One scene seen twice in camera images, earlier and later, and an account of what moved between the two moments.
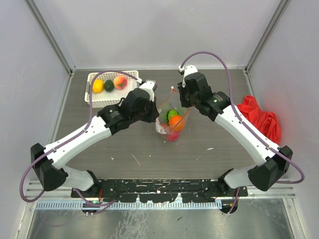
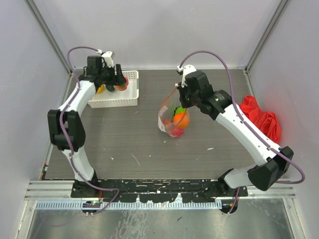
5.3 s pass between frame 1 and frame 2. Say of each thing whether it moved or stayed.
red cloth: stayed
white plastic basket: stayed
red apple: moved
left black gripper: moved
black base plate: stayed
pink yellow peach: stayed
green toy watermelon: moved
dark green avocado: stayed
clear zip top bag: stayed
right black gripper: stayed
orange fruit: moved
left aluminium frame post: stayed
